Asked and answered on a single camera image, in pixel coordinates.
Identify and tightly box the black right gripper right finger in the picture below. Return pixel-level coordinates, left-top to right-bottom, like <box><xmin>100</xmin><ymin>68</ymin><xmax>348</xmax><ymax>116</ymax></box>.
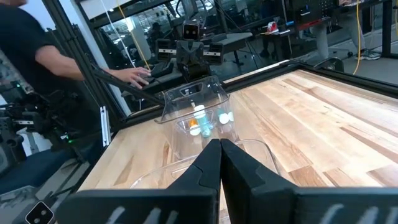
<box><xmin>221</xmin><ymin>138</ymin><xmax>398</xmax><ymax>224</ymax></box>

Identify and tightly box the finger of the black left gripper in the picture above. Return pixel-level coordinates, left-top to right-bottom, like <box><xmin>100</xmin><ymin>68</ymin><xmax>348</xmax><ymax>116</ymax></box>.
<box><xmin>203</xmin><ymin>42</ymin><xmax>224</xmax><ymax>65</ymax></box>
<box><xmin>155</xmin><ymin>39</ymin><xmax>177</xmax><ymax>62</ymax></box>

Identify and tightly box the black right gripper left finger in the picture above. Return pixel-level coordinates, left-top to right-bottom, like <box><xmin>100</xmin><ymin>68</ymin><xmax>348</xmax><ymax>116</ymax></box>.
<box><xmin>55</xmin><ymin>138</ymin><xmax>223</xmax><ymax>224</ymax></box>

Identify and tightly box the person's forearm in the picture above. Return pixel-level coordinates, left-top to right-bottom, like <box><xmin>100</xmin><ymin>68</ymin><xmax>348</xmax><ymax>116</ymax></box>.
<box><xmin>34</xmin><ymin>45</ymin><xmax>109</xmax><ymax>82</ymax></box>

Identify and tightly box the clear plastic bin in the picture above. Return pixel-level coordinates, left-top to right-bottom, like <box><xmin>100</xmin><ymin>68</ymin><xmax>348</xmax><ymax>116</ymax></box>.
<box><xmin>154</xmin><ymin>75</ymin><xmax>239</xmax><ymax>161</ymax></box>
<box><xmin>129</xmin><ymin>139</ymin><xmax>282</xmax><ymax>190</ymax></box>

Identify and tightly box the black keyboard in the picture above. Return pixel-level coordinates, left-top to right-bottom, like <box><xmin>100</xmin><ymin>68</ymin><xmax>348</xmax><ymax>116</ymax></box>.
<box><xmin>150</xmin><ymin>60</ymin><xmax>175</xmax><ymax>78</ymax></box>

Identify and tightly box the grey desk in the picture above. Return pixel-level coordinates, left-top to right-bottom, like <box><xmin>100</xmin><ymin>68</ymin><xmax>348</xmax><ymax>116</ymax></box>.
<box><xmin>198</xmin><ymin>32</ymin><xmax>253</xmax><ymax>55</ymax></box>
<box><xmin>123</xmin><ymin>60</ymin><xmax>187</xmax><ymax>94</ymax></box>

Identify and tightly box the person's hand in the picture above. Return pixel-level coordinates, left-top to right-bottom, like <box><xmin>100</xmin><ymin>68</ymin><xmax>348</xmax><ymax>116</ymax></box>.
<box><xmin>105</xmin><ymin>67</ymin><xmax>152</xmax><ymax>90</ymax></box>

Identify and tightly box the small black side table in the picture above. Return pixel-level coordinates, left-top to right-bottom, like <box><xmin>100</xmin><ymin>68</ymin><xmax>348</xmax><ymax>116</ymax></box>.
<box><xmin>259</xmin><ymin>29</ymin><xmax>295</xmax><ymax>63</ymax></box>

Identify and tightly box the red and white object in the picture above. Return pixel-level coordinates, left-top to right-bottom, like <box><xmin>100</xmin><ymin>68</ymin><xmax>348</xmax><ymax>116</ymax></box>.
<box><xmin>266</xmin><ymin>21</ymin><xmax>280</xmax><ymax>34</ymax></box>

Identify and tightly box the person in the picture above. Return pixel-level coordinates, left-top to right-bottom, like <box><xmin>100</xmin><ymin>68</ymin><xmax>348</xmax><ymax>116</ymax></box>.
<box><xmin>0</xmin><ymin>0</ymin><xmax>103</xmax><ymax>195</ymax></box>
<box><xmin>310</xmin><ymin>0</ymin><xmax>382</xmax><ymax>62</ymax></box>

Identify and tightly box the black clamp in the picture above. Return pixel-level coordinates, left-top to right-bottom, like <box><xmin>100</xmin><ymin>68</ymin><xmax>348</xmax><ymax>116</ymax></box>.
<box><xmin>313</xmin><ymin>57</ymin><xmax>345</xmax><ymax>73</ymax></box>

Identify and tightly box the black robot equipment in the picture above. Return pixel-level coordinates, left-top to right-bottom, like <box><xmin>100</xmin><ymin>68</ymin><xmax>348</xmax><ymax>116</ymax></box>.
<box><xmin>0</xmin><ymin>79</ymin><xmax>81</xmax><ymax>175</ymax></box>

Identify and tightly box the black desk leg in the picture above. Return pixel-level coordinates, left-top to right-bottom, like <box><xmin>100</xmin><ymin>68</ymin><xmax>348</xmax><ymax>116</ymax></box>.
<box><xmin>381</xmin><ymin>0</ymin><xmax>394</xmax><ymax>58</ymax></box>

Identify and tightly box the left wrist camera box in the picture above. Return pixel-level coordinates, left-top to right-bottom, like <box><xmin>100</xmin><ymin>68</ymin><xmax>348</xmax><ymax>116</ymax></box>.
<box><xmin>182</xmin><ymin>20</ymin><xmax>201</xmax><ymax>41</ymax></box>

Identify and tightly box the thin yellow cord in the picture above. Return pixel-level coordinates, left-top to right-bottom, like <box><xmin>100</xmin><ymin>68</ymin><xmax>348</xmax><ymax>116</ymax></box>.
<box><xmin>116</xmin><ymin>0</ymin><xmax>152</xmax><ymax>72</ymax></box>

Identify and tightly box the thin white cord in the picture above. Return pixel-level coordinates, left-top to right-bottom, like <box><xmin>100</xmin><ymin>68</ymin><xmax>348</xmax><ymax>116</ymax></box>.
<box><xmin>99</xmin><ymin>0</ymin><xmax>137</xmax><ymax>68</ymax></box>

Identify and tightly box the silver metal bracket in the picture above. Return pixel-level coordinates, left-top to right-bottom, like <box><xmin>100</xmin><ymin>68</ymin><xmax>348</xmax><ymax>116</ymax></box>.
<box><xmin>99</xmin><ymin>105</ymin><xmax>112</xmax><ymax>147</ymax></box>

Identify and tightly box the yellow extension cable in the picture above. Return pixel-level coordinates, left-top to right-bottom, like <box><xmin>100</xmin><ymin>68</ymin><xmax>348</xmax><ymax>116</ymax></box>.
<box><xmin>352</xmin><ymin>0</ymin><xmax>362</xmax><ymax>75</ymax></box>

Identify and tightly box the black depth camera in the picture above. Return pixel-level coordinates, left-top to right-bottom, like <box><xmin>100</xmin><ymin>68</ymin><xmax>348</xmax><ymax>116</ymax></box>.
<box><xmin>24</xmin><ymin>200</ymin><xmax>55</xmax><ymax>224</ymax></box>

